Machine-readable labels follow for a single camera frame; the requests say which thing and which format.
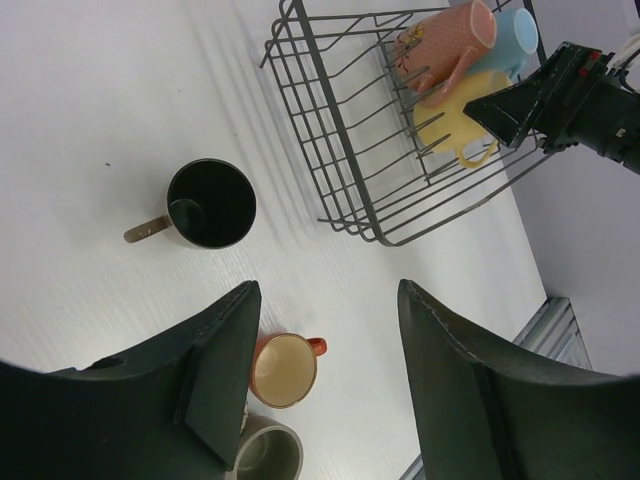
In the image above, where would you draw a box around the dark brown mug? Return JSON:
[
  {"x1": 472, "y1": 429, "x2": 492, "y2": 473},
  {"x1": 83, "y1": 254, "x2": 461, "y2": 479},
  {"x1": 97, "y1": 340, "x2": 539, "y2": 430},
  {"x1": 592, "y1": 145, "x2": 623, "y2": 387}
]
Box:
[{"x1": 123, "y1": 158, "x2": 257, "y2": 250}]

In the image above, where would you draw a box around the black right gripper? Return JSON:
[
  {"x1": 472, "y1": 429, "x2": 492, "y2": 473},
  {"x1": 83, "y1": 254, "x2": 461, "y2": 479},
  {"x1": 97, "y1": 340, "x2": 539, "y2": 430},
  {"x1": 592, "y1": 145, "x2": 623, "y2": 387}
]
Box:
[{"x1": 463, "y1": 42, "x2": 639, "y2": 174}]

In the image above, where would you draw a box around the grey wire dish rack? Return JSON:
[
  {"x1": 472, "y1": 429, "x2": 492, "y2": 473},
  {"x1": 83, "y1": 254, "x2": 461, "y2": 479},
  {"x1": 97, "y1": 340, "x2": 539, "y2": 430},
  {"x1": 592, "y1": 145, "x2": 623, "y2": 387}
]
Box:
[{"x1": 262, "y1": 1, "x2": 547, "y2": 247}]

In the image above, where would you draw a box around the pink ceramic mug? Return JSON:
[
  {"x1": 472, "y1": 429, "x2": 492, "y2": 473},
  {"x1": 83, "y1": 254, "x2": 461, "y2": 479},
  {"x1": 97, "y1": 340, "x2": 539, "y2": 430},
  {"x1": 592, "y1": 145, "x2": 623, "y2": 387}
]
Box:
[{"x1": 394, "y1": 1, "x2": 497, "y2": 107}]

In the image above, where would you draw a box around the grey-brown stoneware cup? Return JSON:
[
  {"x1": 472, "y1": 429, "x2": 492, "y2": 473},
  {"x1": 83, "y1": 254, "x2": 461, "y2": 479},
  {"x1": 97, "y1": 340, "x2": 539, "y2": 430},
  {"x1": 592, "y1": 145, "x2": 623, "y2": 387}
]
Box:
[{"x1": 227, "y1": 415, "x2": 304, "y2": 480}]

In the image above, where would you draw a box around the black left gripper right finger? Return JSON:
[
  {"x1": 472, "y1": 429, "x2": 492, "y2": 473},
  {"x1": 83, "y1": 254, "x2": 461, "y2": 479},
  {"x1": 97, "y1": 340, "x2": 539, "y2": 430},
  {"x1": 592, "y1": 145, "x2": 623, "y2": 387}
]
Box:
[{"x1": 397, "y1": 280, "x2": 639, "y2": 479}]

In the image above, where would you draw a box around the small orange cup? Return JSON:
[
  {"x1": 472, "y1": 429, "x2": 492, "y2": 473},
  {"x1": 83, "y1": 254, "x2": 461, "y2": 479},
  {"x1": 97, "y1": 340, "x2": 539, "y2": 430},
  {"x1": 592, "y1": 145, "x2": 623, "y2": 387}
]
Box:
[{"x1": 249, "y1": 332, "x2": 328, "y2": 409}]

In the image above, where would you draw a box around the light blue ceramic mug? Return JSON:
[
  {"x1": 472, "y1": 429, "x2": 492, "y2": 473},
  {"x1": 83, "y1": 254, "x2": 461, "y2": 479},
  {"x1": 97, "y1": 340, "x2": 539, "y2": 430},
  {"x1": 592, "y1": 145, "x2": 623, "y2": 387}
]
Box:
[{"x1": 467, "y1": 8, "x2": 539, "y2": 81}]

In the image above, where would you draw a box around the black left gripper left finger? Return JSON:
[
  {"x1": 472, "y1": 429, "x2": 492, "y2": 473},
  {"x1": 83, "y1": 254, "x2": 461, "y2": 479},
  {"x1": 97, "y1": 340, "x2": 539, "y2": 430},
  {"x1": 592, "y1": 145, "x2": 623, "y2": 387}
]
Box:
[{"x1": 1, "y1": 281, "x2": 261, "y2": 479}]

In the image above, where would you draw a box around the yellow ceramic mug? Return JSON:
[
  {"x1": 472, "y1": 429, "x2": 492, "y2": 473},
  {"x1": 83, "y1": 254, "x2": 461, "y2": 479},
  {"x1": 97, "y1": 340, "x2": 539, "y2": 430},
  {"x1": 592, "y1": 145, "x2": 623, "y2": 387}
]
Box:
[{"x1": 413, "y1": 70, "x2": 512, "y2": 169}]

